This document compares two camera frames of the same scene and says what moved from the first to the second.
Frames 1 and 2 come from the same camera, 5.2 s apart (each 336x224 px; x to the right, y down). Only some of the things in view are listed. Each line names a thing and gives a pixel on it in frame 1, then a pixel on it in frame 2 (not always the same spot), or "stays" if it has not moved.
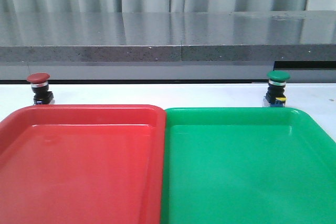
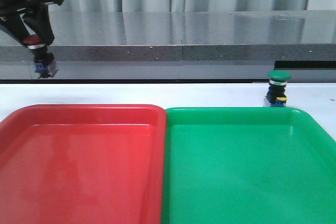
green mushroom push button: [275, 96] stays
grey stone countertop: [168, 45] stays
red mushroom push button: [39, 84] -> [44, 64]
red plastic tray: [82, 164] stays
